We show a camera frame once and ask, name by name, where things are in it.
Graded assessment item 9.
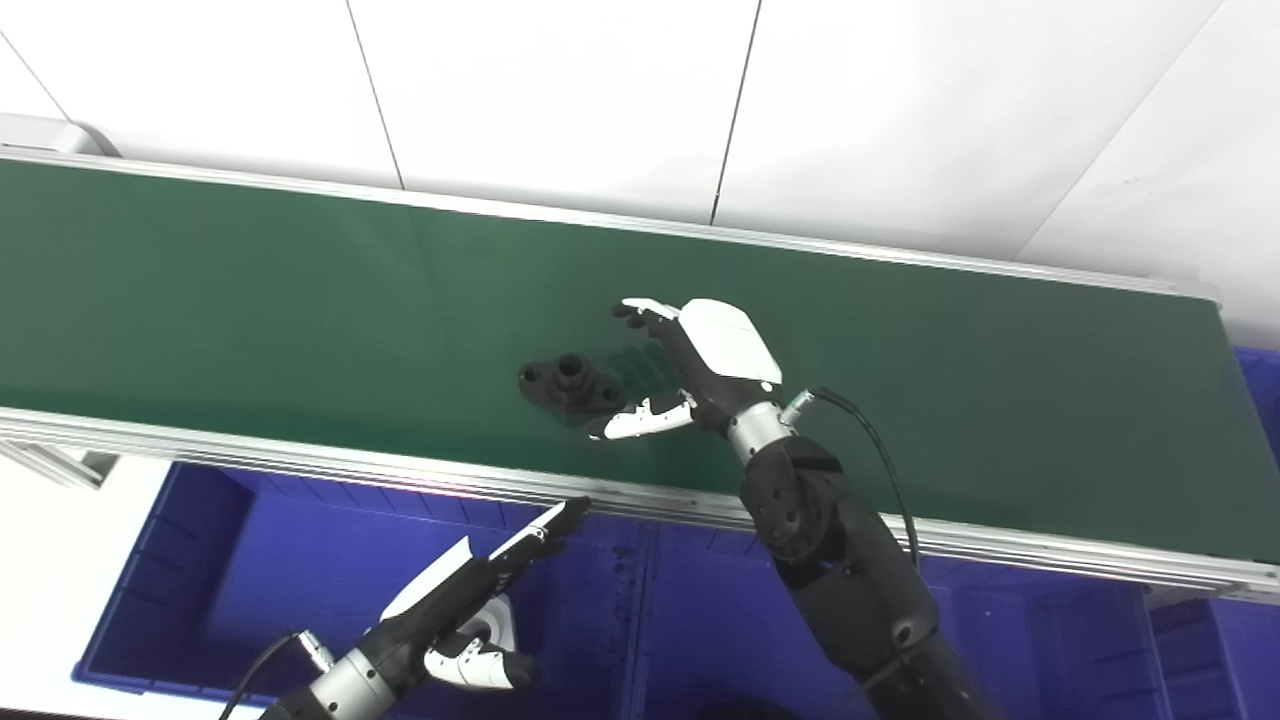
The white conveyor end housing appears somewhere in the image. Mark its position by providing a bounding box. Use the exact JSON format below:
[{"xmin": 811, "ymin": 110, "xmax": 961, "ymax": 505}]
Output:
[{"xmin": 0, "ymin": 112, "xmax": 122, "ymax": 159}]

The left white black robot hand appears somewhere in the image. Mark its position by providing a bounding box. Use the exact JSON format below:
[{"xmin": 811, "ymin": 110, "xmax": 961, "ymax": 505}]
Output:
[{"xmin": 363, "ymin": 496, "xmax": 594, "ymax": 693}]

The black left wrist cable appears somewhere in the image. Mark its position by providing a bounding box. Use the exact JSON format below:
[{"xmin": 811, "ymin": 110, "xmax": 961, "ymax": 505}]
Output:
[{"xmin": 217, "ymin": 629, "xmax": 337, "ymax": 720}]

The white round plastic part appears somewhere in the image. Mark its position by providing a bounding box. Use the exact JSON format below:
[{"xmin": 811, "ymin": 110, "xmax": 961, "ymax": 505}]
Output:
[{"xmin": 462, "ymin": 594, "xmax": 523, "ymax": 656}]

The green conveyor belt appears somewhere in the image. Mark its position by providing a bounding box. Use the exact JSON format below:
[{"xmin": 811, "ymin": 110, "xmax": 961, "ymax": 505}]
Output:
[{"xmin": 0, "ymin": 148, "xmax": 1280, "ymax": 607}]

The black flanged machine part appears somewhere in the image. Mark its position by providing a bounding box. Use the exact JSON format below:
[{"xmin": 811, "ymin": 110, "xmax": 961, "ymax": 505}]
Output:
[{"xmin": 517, "ymin": 352, "xmax": 630, "ymax": 420}]

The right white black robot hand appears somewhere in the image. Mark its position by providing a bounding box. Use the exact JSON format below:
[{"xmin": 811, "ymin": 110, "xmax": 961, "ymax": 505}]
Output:
[{"xmin": 587, "ymin": 296, "xmax": 785, "ymax": 443}]

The aluminium conveyor support bracket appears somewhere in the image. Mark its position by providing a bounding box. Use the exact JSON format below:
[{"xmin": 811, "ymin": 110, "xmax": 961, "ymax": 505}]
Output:
[{"xmin": 0, "ymin": 438, "xmax": 121, "ymax": 491}]

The blue plastic bin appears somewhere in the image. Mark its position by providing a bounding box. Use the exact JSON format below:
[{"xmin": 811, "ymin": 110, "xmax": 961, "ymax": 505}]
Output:
[
  {"xmin": 72, "ymin": 460, "xmax": 653, "ymax": 720},
  {"xmin": 1145, "ymin": 346, "xmax": 1280, "ymax": 720},
  {"xmin": 628, "ymin": 520, "xmax": 1161, "ymax": 720}
]

